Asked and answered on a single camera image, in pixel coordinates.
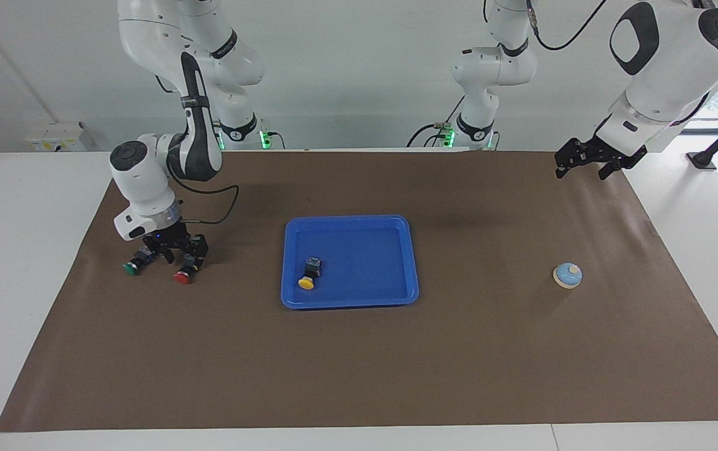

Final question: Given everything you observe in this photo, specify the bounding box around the green push button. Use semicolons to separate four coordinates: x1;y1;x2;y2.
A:
122;246;158;276

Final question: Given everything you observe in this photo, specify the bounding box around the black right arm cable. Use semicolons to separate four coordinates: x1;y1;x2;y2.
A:
168;157;240;226

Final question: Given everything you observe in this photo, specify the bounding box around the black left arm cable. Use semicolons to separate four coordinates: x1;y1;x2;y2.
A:
526;0;610;51

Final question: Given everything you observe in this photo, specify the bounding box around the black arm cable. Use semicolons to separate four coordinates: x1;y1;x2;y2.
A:
168;157;240;226
526;0;610;51

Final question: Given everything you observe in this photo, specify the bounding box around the yellow mushroom push button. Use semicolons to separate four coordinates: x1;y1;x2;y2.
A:
297;256;324;291

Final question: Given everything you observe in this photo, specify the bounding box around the brown table mat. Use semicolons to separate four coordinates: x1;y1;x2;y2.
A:
0;150;718;433

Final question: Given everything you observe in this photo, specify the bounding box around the red mushroom push button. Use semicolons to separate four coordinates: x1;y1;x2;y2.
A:
173;256;200;285

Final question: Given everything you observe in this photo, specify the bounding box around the black base power cable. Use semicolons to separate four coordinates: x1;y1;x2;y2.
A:
406;94;467;148

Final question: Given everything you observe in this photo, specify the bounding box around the blue plastic tray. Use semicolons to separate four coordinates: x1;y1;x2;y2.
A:
280;215;420;310

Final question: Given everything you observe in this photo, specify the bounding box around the light blue service bell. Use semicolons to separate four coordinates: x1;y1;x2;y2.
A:
552;262;583;290

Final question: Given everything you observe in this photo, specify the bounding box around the white wall socket box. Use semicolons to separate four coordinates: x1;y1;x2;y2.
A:
24;122;101;153

